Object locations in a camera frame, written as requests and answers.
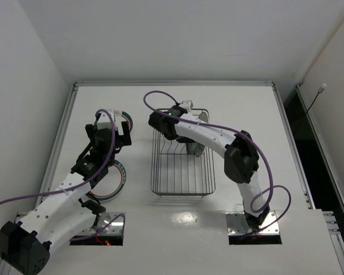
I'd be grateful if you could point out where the blue floral green plate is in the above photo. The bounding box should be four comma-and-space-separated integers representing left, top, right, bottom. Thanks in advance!
186, 142, 205, 158

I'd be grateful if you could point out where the green red ring plate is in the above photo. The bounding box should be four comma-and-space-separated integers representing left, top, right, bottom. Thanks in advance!
89, 160, 127, 203
114, 110, 134, 132

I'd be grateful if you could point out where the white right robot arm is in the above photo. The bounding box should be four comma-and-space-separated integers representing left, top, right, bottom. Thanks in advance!
148, 105, 269, 230

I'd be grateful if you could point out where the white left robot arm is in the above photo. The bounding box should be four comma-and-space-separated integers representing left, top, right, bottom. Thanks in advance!
0, 121, 131, 274

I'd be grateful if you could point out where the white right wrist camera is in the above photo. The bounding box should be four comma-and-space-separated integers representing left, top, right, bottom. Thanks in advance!
179, 100, 193, 112

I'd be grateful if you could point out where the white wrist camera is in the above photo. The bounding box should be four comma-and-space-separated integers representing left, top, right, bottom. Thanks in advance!
96, 109, 122, 130
179, 100, 193, 112

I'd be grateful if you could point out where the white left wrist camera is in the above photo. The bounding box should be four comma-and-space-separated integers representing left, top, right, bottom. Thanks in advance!
96, 109, 122, 130

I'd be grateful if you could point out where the grey wire dish rack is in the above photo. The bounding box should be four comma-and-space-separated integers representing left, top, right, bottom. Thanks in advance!
148, 114, 216, 197

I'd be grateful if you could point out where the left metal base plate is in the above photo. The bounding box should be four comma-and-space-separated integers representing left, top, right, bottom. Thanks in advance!
19, 210, 123, 240

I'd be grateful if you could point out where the metal base plate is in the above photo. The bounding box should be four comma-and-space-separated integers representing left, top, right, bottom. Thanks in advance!
19, 210, 123, 240
225, 211, 280, 237

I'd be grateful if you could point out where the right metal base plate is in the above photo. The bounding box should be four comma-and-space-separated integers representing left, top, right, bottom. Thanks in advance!
225, 211, 280, 237

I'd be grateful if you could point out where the black wall cable white plug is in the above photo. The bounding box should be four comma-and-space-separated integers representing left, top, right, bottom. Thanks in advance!
293, 83, 327, 136

